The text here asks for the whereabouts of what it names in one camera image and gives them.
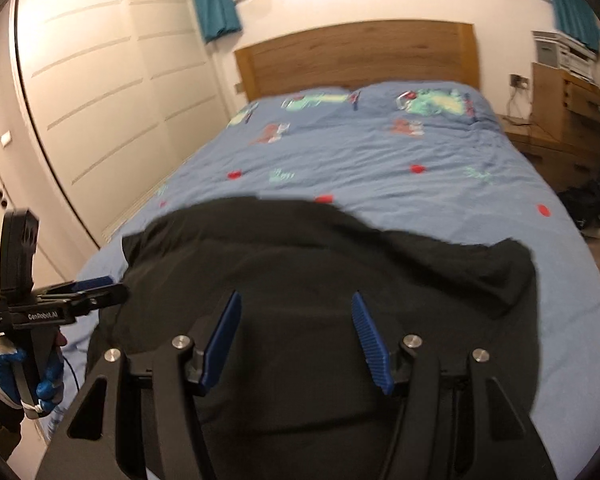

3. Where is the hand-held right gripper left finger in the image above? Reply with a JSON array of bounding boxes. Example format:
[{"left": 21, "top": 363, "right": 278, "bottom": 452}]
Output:
[{"left": 35, "top": 289, "right": 244, "bottom": 480}]

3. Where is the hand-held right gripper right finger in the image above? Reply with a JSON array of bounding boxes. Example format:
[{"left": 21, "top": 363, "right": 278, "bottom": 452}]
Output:
[{"left": 351, "top": 290, "right": 561, "bottom": 480}]

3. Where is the wooden nightstand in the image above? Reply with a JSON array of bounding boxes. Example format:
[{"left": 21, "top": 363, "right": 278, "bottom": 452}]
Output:
[{"left": 496, "top": 113, "right": 600, "bottom": 192}]

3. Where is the person's left hand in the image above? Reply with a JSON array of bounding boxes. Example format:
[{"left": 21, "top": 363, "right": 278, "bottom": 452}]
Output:
[{"left": 0, "top": 335, "right": 66, "bottom": 418}]

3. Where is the black puffer jacket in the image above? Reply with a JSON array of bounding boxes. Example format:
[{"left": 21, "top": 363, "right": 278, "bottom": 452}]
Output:
[{"left": 86, "top": 196, "right": 542, "bottom": 480}]

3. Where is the blue printed pillow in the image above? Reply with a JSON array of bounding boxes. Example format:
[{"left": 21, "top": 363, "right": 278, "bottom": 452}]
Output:
[
  {"left": 229, "top": 88, "right": 355, "bottom": 128},
  {"left": 352, "top": 81, "right": 500, "bottom": 131}
]

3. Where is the white printer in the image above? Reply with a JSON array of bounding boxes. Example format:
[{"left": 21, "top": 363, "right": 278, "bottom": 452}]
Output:
[{"left": 532, "top": 30, "right": 600, "bottom": 80}]

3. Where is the wooden headboard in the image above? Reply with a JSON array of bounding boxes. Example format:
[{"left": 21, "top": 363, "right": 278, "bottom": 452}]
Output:
[{"left": 234, "top": 20, "right": 482, "bottom": 104}]

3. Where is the black backpack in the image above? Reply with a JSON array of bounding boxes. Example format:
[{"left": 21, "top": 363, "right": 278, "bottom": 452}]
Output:
[{"left": 561, "top": 181, "right": 600, "bottom": 238}]

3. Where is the bed with blue cartoon sheet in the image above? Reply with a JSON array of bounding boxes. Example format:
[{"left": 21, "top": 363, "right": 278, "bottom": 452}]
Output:
[{"left": 72, "top": 81, "right": 600, "bottom": 463}]

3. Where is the wooden drawer cabinet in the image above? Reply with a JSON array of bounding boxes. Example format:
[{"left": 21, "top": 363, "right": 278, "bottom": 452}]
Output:
[{"left": 530, "top": 62, "right": 600, "bottom": 153}]

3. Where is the teal curtain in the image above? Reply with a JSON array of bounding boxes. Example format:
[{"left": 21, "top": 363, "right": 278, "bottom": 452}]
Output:
[
  {"left": 550, "top": 0, "right": 600, "bottom": 54},
  {"left": 190, "top": 0, "right": 243, "bottom": 44}
]

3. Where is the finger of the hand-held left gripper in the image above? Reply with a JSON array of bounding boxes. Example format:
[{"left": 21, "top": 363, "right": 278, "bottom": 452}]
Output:
[
  {"left": 72, "top": 284, "right": 130, "bottom": 317},
  {"left": 42, "top": 276, "right": 115, "bottom": 297}
]

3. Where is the black socket cable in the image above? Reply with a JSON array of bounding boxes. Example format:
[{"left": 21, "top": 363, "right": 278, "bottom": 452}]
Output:
[{"left": 504, "top": 85, "right": 532, "bottom": 127}]

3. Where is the white wardrobe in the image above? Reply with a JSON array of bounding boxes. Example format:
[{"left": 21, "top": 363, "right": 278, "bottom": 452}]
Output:
[{"left": 14, "top": 0, "right": 232, "bottom": 243}]

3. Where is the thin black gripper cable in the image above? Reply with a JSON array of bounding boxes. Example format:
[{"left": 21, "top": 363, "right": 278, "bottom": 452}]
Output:
[{"left": 61, "top": 352, "right": 79, "bottom": 390}]

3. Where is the white door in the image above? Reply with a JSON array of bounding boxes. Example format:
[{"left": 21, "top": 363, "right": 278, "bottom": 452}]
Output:
[{"left": 0, "top": 24, "right": 102, "bottom": 291}]

